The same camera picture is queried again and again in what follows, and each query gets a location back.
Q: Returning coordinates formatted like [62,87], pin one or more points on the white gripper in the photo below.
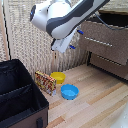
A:
[63,43]

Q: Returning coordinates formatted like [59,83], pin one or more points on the brown fabric-front drawer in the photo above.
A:
[110,68]
[106,33]

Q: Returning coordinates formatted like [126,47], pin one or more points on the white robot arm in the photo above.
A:
[63,18]

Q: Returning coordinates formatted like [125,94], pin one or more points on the dark wooden drawer cabinet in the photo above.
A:
[90,63]

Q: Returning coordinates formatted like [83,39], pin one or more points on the yellow bowl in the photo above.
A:
[58,77]

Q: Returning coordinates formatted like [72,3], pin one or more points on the blue bowl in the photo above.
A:
[69,91]

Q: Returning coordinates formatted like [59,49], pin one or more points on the colourful patterned carton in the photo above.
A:
[46,83]

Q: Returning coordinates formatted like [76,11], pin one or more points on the beige woven folding screen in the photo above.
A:
[20,36]

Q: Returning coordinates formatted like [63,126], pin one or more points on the black fabric storage box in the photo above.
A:
[20,100]

